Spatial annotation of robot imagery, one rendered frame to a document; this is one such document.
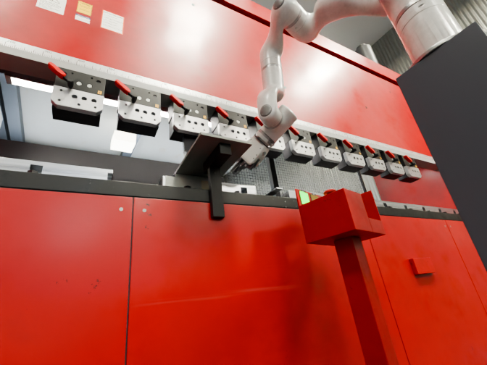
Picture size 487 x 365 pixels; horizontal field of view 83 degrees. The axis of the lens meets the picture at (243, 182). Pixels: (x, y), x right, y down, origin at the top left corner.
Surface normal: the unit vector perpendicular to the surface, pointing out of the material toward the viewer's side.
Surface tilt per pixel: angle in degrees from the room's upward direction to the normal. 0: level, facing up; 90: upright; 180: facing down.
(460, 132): 90
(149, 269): 90
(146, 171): 90
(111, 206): 90
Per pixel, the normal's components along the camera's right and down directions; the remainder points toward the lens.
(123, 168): 0.47, -0.42
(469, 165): -0.84, -0.13
